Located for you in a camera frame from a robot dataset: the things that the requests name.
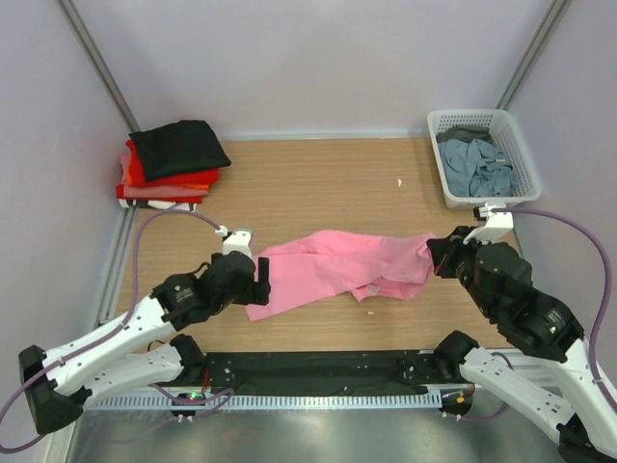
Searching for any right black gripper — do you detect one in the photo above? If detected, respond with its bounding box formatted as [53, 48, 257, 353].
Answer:
[426, 224, 496, 316]

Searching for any pink t-shirt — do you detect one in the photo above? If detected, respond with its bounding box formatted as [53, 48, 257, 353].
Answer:
[246, 230, 434, 321]

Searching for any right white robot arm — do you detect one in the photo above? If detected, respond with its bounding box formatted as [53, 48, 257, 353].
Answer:
[427, 227, 616, 462]

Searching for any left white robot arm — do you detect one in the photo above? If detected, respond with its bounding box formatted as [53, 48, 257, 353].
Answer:
[18, 252, 271, 435]

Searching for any grey-blue crumpled t-shirt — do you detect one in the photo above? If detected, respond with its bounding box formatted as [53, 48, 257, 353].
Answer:
[438, 139, 519, 198]

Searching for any olive crumpled t-shirt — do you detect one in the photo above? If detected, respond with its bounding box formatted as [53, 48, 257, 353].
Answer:
[436, 125, 494, 144]

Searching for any orange folded t-shirt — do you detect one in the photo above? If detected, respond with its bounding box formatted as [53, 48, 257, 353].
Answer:
[116, 153, 209, 202]

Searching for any white plastic basket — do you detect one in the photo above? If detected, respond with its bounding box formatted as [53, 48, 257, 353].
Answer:
[427, 109, 541, 209]

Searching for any white patterned folded t-shirt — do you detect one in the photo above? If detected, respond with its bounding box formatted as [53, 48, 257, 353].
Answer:
[118, 198, 198, 212]

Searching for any black folded t-shirt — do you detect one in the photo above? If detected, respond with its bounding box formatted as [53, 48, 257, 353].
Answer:
[129, 120, 231, 182]

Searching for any red folded t-shirt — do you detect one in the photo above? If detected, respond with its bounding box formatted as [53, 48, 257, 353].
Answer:
[125, 140, 220, 188]

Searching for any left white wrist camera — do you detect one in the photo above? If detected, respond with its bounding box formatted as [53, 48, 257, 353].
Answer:
[215, 226, 253, 259]

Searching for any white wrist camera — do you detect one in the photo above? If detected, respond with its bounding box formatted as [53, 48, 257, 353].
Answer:
[464, 202, 514, 244]
[215, 226, 253, 259]

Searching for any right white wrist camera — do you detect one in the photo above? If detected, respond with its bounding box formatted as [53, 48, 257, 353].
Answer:
[464, 202, 514, 244]

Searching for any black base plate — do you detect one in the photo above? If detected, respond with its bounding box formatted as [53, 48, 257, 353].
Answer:
[205, 350, 464, 397]

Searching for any white slotted cable duct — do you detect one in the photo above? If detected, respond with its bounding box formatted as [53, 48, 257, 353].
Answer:
[91, 390, 443, 411]

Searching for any right aluminium corner post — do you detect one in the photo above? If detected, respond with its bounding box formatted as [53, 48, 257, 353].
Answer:
[496, 0, 574, 111]

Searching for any aluminium corner post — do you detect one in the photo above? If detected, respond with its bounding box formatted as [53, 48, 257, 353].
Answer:
[496, 0, 574, 111]
[56, 0, 140, 132]

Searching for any left aluminium corner post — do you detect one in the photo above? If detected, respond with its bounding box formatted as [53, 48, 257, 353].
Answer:
[56, 0, 140, 132]

